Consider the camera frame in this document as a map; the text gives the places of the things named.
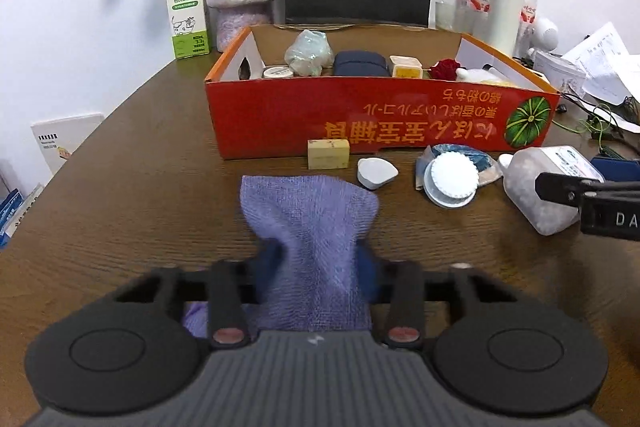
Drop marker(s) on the red artificial rose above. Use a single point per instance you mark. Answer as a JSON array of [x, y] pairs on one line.
[[444, 69]]

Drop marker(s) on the white thermos bottle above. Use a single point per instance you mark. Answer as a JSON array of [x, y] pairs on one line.
[[505, 7]]

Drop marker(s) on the clear drinking glass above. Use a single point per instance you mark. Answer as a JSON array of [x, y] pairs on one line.
[[445, 17]]

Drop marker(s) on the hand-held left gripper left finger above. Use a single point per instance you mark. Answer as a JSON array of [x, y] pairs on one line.
[[262, 264]]

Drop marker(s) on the white round speaker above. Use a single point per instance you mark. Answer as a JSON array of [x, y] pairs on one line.
[[545, 32]]

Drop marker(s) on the white round disc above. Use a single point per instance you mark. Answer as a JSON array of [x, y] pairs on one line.
[[277, 72]]

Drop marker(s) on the dark blue zip case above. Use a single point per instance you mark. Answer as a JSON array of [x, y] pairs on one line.
[[360, 64]]

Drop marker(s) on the small white ceramic dish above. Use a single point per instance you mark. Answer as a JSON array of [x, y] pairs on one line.
[[375, 172]]

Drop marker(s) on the white round ribbed lid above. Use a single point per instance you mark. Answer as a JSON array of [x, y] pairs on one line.
[[452, 179]]

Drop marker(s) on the blue plastic packet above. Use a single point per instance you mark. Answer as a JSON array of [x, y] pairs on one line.
[[482, 161]]

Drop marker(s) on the white plastic jar with label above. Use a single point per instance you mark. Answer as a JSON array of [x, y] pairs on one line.
[[535, 202]]

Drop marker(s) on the white printed tin box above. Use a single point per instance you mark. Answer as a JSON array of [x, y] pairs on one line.
[[557, 69]]

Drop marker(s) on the iridescent plastic bag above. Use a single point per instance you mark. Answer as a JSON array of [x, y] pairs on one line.
[[307, 52]]

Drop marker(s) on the brown wooden desk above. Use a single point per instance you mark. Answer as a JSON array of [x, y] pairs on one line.
[[125, 207]]

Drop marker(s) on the stack of printed papers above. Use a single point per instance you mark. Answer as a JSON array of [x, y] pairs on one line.
[[600, 62]]

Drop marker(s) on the white book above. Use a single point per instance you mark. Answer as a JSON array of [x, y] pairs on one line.
[[62, 142]]

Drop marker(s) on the blue white boxes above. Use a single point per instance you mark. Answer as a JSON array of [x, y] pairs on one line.
[[12, 212]]

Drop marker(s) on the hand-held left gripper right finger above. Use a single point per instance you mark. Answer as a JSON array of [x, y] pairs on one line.
[[369, 272]]

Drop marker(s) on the yellow pudding cup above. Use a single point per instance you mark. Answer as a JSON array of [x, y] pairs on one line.
[[405, 68]]

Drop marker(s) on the small wooden stamp block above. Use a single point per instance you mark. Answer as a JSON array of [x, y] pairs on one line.
[[327, 154]]

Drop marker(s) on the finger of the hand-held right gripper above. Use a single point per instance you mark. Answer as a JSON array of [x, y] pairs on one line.
[[617, 169], [555, 187]]

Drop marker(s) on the red cardboard box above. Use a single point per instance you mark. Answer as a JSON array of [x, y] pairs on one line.
[[280, 122]]

